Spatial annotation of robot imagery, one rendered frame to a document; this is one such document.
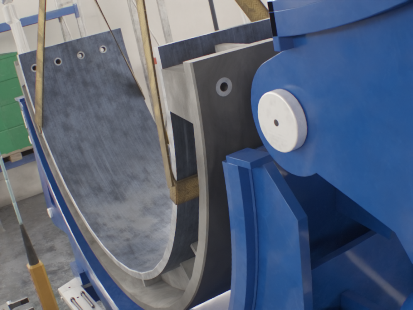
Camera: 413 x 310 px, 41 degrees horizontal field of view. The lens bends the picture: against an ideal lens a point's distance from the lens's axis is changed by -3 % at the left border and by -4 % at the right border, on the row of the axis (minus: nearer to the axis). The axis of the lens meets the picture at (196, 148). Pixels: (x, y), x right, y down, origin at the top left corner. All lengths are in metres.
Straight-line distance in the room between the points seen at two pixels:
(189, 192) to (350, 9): 0.94
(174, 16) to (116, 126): 6.56
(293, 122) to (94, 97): 2.48
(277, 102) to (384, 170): 0.27
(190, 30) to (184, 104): 8.59
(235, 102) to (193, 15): 8.66
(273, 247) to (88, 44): 2.39
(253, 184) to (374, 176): 0.43
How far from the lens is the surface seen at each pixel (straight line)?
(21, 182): 9.16
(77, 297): 3.69
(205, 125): 1.42
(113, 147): 3.40
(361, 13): 0.93
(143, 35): 1.82
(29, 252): 2.67
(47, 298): 2.75
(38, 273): 2.69
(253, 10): 2.01
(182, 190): 1.69
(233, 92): 1.44
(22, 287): 6.19
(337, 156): 1.12
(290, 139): 1.17
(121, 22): 9.49
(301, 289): 1.42
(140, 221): 3.00
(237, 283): 1.62
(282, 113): 1.16
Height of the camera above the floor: 2.52
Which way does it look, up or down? 15 degrees down
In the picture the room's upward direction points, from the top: 12 degrees counter-clockwise
